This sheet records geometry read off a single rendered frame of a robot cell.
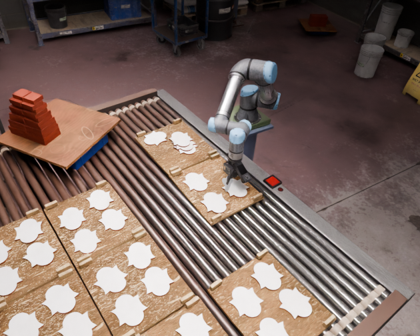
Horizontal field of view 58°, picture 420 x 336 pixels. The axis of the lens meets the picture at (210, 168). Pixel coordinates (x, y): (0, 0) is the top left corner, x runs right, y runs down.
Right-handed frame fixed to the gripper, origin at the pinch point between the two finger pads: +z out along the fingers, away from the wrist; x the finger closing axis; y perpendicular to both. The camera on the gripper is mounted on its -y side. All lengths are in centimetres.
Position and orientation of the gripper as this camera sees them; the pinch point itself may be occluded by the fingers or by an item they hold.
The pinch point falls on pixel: (235, 187)
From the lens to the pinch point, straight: 205.1
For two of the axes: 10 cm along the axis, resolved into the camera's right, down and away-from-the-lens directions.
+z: -0.2, 7.7, 6.4
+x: -8.2, 3.5, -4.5
